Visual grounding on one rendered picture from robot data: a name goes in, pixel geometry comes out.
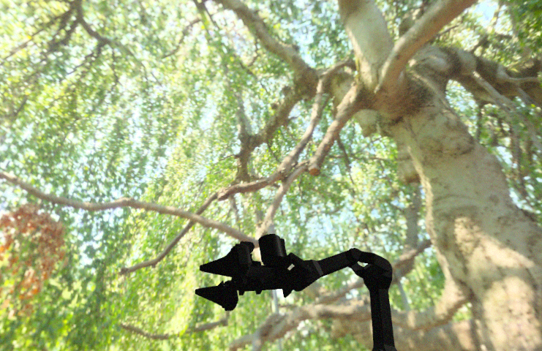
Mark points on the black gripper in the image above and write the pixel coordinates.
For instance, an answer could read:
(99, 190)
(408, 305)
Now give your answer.
(245, 277)

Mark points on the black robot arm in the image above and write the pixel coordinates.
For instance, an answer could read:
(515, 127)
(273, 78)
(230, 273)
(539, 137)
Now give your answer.
(377, 275)

